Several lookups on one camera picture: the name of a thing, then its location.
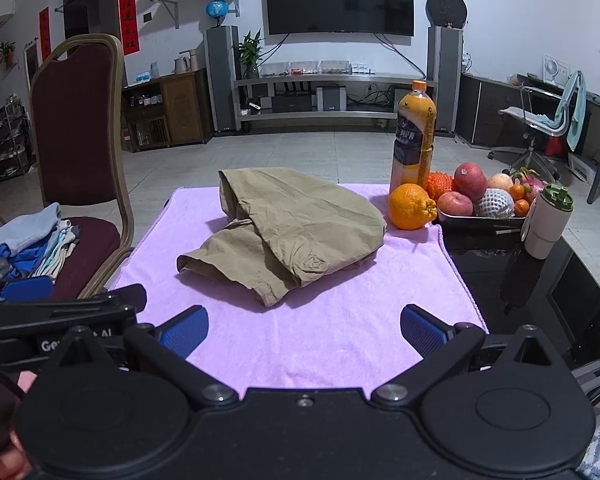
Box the wooden cabinet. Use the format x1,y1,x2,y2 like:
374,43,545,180
121,70,215,153

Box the lilac towel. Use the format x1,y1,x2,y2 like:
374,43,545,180
109,183,490,391

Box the blue globe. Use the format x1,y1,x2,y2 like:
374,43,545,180
205,0,229,27

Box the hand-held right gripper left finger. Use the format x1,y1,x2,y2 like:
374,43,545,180
39,305,241,408

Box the white desk fan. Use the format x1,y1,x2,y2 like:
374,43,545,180
542,54,571,83

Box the pink dragon fruit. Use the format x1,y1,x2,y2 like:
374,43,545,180
512,167,548,206

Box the short red wall banner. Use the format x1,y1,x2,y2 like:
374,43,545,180
39,7,52,63

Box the long red wall banner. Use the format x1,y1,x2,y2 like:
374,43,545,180
117,0,141,55

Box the black round disc ornament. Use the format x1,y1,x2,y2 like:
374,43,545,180
425,0,468,30

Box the white cup with green lid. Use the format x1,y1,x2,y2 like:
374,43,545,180
521,183,575,260

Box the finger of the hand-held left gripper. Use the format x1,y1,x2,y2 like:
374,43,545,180
0,276,55,304
0,284,148,333

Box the khaki pants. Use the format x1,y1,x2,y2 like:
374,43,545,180
176,166,388,307

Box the teal towel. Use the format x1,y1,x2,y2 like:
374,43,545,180
566,71,588,152

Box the orange juice bottle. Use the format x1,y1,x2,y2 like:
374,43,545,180
390,80,437,196

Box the grey television stand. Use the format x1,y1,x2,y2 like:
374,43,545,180
232,72,438,133

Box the maroon banquet chair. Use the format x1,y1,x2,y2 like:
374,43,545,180
29,34,135,301

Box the white kettle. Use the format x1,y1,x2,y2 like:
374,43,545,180
174,50,199,75

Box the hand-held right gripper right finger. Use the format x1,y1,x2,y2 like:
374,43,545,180
371,304,571,407

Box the black sideboard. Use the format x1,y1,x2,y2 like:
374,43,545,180
455,72,600,206

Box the grey tower speaker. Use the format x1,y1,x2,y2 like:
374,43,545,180
426,26,465,136
204,25,242,133

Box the large orange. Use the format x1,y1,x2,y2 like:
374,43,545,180
388,183,438,231

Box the white office chair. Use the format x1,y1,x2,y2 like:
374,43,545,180
487,71,588,183

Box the metal fruit tray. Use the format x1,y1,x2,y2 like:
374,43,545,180
432,207,528,233

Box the metal shoe rack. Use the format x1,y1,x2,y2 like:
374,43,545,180
0,95,36,186

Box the green potted plant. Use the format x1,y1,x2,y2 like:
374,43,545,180
237,29,265,80

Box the fruit in white foam net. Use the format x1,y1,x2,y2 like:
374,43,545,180
474,188,516,219

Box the orange spiky fruit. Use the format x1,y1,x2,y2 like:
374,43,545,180
426,171,455,201

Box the person's left hand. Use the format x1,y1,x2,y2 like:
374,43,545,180
0,370,37,480

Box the pile of folded clothes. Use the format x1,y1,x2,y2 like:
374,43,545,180
0,202,81,296

